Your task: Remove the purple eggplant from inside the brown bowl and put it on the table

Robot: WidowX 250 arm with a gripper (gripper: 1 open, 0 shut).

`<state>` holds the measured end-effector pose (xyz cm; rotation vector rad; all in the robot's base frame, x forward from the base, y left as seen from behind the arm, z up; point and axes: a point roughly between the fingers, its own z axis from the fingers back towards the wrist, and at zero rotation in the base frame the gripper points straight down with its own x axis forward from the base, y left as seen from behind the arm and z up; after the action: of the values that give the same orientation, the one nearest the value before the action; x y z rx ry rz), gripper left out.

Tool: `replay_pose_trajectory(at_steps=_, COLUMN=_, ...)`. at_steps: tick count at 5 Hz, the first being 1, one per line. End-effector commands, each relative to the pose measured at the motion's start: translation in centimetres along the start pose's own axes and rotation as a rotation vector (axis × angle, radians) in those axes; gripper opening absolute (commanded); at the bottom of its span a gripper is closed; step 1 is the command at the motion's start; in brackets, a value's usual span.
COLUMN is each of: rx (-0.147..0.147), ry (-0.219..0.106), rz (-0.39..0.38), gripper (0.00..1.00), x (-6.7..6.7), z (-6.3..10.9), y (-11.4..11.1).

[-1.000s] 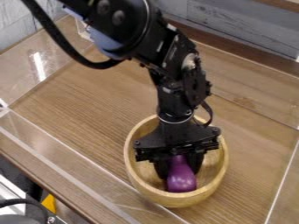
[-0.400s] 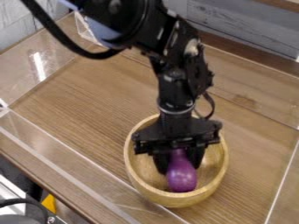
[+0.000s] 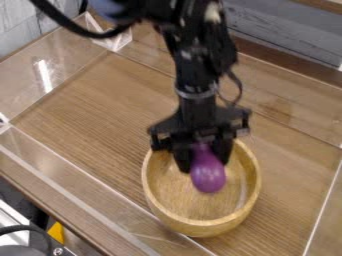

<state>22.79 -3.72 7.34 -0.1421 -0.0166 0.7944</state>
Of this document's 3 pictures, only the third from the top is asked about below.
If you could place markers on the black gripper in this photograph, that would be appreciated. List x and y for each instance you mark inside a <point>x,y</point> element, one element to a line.
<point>200,121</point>

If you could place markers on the purple toy eggplant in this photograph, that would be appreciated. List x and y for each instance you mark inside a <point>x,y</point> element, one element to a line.
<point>208,170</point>

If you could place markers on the brown wooden bowl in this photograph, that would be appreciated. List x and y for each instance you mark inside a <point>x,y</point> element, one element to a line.
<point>190,212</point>

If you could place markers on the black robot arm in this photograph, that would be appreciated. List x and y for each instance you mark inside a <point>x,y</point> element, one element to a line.
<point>204,52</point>

